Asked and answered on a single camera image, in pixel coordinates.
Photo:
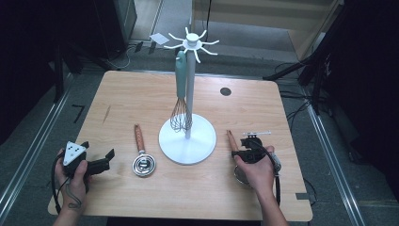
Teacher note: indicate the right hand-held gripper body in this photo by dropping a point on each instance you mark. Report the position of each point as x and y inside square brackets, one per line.
[252, 153]

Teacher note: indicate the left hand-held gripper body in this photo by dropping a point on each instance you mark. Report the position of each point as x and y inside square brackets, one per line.
[73, 153]

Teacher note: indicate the white utensil stand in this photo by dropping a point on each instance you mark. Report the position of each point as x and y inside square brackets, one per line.
[194, 147]

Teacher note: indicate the person's right hand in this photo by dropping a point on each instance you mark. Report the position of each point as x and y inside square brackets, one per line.
[260, 175]

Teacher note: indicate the person's left hand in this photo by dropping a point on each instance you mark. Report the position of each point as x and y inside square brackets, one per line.
[73, 188]

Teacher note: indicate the black angled tape mark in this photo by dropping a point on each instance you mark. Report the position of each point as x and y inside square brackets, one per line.
[80, 109]

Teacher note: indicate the dark round table grommet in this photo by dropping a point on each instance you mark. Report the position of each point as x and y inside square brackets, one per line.
[225, 91]

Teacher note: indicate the grey tape patch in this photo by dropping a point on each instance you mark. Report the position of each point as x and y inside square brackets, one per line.
[302, 196]

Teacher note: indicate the black metal stand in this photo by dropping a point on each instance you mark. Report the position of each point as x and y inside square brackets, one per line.
[316, 62]

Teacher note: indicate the black cabinet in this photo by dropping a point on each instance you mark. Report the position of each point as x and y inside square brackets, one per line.
[116, 25]

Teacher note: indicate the white paper sheet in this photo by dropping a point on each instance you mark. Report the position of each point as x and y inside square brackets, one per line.
[159, 38]

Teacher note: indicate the light wooden cabinet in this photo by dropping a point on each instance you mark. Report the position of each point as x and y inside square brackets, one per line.
[251, 12]

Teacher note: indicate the metal floor rail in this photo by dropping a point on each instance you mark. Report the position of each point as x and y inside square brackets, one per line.
[332, 163]
[34, 147]

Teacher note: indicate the black upright post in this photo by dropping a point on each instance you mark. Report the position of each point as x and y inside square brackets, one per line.
[58, 75]

